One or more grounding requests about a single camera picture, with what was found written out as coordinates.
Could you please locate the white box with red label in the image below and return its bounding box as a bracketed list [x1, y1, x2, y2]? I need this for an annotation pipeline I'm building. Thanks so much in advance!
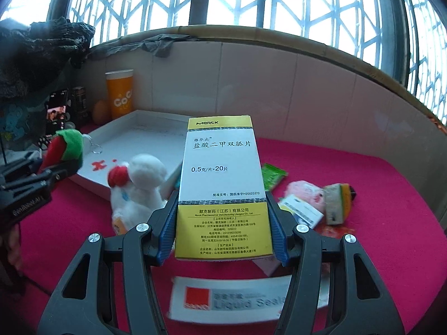
[168, 275, 331, 322]

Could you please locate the magenta towel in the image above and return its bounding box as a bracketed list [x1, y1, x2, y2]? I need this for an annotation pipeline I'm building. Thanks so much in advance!
[0, 122, 435, 335]

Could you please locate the blue cartoon print bag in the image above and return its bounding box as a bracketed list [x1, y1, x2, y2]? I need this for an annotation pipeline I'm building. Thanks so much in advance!
[0, 98, 47, 154]

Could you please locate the white plush toy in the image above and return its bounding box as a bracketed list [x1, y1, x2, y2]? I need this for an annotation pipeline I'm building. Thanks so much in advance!
[108, 154, 175, 236]

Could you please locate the window security grille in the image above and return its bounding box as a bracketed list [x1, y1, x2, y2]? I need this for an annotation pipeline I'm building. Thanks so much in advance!
[0, 0, 447, 126]

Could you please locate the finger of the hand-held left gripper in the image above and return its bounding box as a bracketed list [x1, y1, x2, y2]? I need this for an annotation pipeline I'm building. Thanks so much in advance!
[0, 162, 84, 196]
[0, 159, 44, 184]

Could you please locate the orange sachet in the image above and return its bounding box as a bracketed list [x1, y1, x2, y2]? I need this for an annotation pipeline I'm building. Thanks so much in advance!
[323, 182, 357, 226]

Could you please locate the orange fruit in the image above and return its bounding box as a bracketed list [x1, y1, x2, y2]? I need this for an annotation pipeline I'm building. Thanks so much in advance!
[92, 99, 111, 124]

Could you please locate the red green plush toy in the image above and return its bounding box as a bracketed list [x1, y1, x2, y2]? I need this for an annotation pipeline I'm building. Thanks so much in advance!
[37, 129, 84, 175]

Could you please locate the black cable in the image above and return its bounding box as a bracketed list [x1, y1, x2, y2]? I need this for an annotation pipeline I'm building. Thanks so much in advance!
[21, 272, 53, 295]

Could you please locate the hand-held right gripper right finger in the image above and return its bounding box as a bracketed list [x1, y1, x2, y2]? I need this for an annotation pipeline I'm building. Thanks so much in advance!
[266, 190, 407, 335]

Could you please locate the dark can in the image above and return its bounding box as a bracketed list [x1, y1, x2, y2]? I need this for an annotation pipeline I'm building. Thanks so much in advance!
[72, 87, 89, 128]

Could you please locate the yellow white medicine box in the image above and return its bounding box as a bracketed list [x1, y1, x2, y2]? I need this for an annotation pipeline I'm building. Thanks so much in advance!
[175, 114, 274, 260]

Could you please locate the dark cloth pile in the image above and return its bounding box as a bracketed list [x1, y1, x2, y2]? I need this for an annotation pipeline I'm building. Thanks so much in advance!
[0, 17, 96, 100]

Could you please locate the white and gold snack bar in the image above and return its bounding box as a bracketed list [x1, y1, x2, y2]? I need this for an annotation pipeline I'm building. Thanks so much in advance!
[314, 225, 355, 240]

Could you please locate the pink plush toy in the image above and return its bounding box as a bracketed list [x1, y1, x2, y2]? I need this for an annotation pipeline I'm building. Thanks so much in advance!
[284, 180, 327, 213]

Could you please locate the white cardboard box tray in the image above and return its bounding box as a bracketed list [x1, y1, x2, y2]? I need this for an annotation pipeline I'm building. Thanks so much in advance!
[68, 109, 194, 201]

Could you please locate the blue white medicine box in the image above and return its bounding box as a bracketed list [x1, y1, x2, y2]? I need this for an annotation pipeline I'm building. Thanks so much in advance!
[278, 194, 324, 230]

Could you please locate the green snack packet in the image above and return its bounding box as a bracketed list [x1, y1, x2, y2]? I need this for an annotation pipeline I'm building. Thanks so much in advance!
[261, 163, 289, 192]

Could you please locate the grey cloth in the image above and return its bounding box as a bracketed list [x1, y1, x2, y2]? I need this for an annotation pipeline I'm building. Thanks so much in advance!
[89, 34, 198, 58]

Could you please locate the orange paper cup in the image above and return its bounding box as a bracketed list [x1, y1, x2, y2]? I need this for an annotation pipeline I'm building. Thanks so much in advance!
[105, 70, 134, 121]

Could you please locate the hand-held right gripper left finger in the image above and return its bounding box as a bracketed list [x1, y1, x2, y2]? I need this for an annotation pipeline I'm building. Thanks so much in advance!
[37, 190, 179, 335]

